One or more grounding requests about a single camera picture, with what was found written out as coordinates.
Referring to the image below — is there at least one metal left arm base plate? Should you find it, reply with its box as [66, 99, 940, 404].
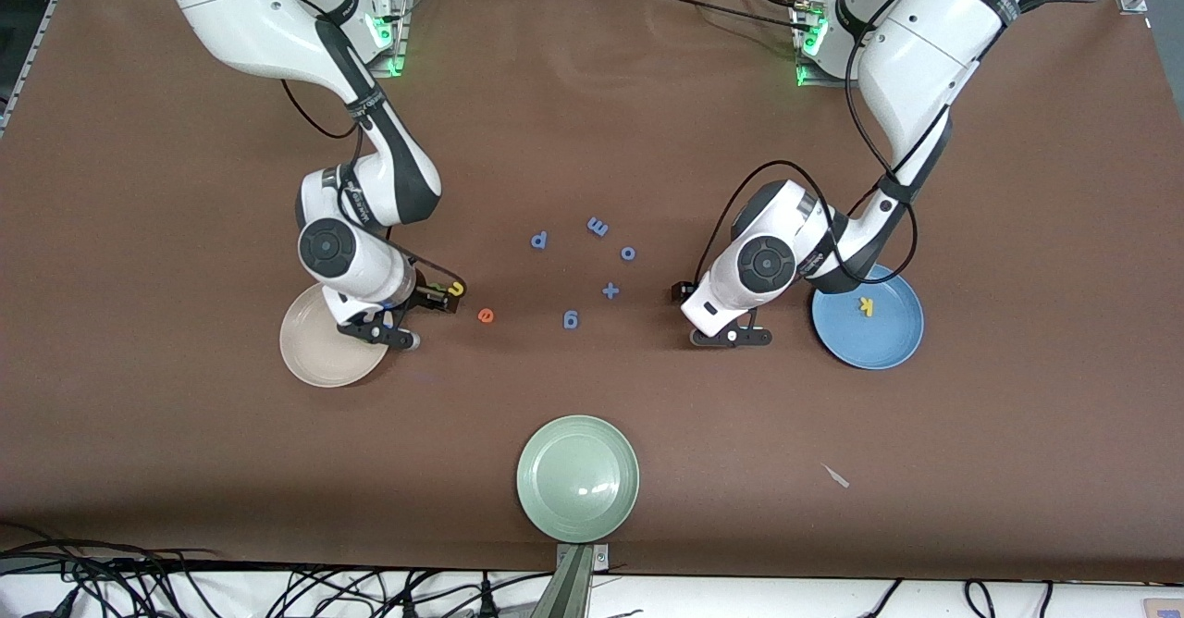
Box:
[795, 54, 857, 91]

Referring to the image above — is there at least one metal camera post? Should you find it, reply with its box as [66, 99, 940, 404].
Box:
[542, 544, 610, 618]

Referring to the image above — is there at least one beige brown round plate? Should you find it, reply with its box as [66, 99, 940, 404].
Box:
[279, 283, 391, 389]

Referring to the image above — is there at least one black cable to arm base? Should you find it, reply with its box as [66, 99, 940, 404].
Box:
[647, 0, 820, 34]

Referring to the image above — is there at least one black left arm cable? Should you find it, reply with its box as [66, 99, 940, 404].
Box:
[694, 0, 1106, 288]

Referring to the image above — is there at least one brown table cover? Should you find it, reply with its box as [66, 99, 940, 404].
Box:
[0, 0, 1184, 584]

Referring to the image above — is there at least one pale green round plate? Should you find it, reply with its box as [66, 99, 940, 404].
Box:
[516, 415, 641, 544]

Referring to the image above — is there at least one blue round plate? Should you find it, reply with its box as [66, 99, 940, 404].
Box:
[811, 265, 925, 371]

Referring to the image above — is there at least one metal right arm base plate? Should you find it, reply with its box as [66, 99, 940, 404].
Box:
[370, 0, 413, 79]

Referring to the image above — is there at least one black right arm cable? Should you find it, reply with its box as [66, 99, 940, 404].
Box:
[280, 77, 466, 288]

